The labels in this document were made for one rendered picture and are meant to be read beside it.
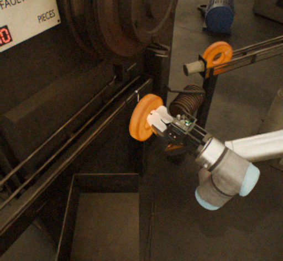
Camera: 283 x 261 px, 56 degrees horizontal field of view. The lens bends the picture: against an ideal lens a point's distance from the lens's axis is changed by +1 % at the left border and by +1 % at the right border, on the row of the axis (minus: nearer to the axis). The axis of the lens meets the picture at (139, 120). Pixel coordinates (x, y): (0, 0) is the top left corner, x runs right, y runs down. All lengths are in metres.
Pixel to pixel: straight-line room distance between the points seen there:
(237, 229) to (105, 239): 0.91
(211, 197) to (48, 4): 0.74
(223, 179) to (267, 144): 0.21
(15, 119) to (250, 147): 0.73
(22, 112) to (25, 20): 0.26
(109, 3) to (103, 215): 0.64
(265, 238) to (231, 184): 0.88
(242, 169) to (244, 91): 1.69
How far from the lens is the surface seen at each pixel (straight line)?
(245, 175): 0.78
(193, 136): 0.78
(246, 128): 2.10
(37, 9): 0.83
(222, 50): 1.39
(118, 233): 0.89
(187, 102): 1.38
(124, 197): 0.93
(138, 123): 0.78
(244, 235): 1.63
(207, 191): 0.86
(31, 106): 0.88
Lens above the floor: 1.42
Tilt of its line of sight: 45 degrees down
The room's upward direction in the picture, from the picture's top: straight up
